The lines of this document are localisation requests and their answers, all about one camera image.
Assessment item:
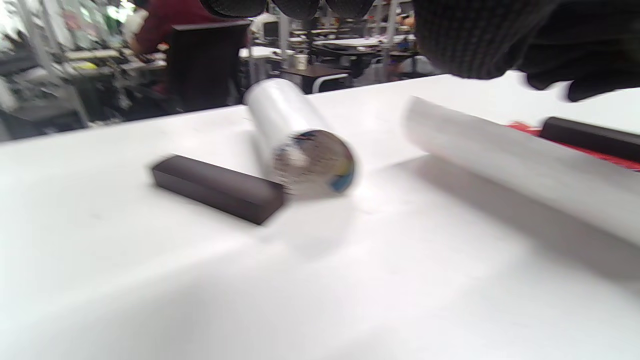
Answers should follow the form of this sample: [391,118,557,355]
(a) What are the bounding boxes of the person's left hand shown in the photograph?
[200,0,568,81]

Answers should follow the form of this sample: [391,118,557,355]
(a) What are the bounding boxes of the person's right hand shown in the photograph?
[519,0,640,103]

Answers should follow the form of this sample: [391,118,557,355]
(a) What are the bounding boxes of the white paper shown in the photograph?
[403,96,640,249]

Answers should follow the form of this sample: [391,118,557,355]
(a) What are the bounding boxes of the side table with dark top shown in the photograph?
[279,63,351,95]

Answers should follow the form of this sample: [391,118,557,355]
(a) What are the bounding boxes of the narrow white poster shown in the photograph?
[243,77,356,201]

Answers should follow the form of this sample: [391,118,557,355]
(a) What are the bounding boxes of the dark wooden paperweight bar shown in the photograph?
[151,154,287,226]
[539,116,640,162]

